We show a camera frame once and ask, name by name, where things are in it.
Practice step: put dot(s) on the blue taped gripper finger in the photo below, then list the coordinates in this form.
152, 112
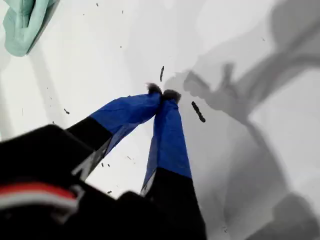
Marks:
170, 150
120, 115

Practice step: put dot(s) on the pale green T-shirt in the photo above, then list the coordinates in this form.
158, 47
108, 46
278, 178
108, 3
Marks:
22, 27

